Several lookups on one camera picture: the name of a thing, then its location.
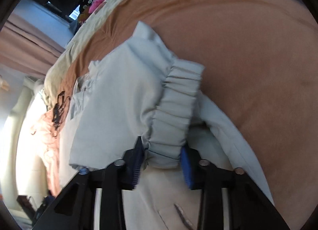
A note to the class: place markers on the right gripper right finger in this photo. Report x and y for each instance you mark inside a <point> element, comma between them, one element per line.
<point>229,199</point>

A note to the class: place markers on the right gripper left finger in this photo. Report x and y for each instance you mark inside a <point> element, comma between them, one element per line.
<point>73,208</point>

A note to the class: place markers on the cream beige jacket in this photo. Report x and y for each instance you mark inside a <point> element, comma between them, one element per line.
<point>141,89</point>

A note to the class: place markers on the orange duvet cover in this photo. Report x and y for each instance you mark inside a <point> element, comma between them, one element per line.
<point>260,59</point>

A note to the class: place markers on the pink curtain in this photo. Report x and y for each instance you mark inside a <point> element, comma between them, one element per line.
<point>26,49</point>

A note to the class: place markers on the brown plush toy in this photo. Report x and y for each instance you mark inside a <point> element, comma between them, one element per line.
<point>84,11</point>

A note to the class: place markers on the beige blanket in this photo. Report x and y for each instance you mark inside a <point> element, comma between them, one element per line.
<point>57,72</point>

